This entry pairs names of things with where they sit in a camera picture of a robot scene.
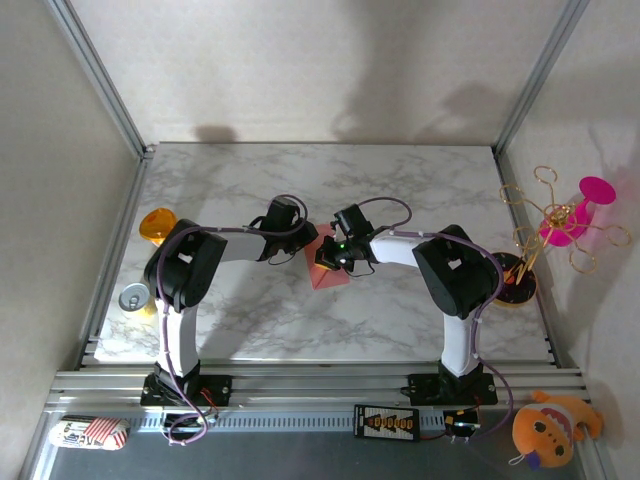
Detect pink cloth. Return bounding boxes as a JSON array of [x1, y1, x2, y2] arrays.
[[303, 223, 351, 291]]

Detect orange translucent cup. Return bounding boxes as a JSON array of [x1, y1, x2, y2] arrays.
[[138, 207, 179, 247]]

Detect aluminium front rails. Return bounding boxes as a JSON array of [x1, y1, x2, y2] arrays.
[[44, 367, 591, 414]]

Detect silver tin can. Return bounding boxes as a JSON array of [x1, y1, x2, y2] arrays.
[[118, 282, 151, 312]]

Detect black charger board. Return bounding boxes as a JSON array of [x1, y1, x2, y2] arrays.
[[353, 403, 421, 444]]

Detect black round gold-rimmed disc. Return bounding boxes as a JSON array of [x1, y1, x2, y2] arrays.
[[487, 251, 539, 307]]

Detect black yellow power connector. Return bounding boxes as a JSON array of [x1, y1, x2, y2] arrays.
[[442, 409, 482, 436]]

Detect pink plastic wine glass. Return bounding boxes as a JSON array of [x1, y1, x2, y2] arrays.
[[538, 175, 618, 247]]

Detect orange plush toy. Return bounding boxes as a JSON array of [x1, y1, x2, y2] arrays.
[[508, 389, 605, 471]]

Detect red striped snack bag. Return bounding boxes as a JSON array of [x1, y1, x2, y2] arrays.
[[49, 414, 131, 451]]

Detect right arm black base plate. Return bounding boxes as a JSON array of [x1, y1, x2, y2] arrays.
[[407, 372, 497, 407]]

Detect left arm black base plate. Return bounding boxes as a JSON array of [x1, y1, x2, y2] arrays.
[[140, 373, 234, 407]]

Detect aluminium side rail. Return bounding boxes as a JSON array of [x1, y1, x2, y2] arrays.
[[492, 147, 571, 371], [74, 149, 154, 371]]

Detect slotted grey cable duct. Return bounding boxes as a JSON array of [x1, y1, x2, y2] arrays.
[[124, 410, 451, 434]]

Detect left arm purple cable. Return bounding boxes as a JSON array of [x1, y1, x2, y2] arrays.
[[155, 193, 314, 447]]

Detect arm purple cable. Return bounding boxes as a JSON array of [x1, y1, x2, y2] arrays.
[[357, 197, 516, 442], [155, 193, 314, 447]]

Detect gold wire stand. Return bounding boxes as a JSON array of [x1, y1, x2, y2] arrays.
[[499, 165, 633, 281]]

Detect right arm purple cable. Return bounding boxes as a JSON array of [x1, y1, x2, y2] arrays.
[[357, 197, 516, 442]]

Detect aluminium frame post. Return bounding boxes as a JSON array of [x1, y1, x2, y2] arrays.
[[492, 0, 592, 157], [44, 0, 157, 160]]

